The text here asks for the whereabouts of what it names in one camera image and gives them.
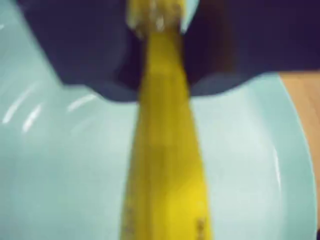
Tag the yellow coffee stick packet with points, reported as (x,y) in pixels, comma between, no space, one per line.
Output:
(170,150)

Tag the light green round bowl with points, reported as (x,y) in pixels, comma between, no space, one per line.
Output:
(62,162)

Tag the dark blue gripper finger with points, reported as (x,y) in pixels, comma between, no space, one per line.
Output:
(250,40)
(82,45)

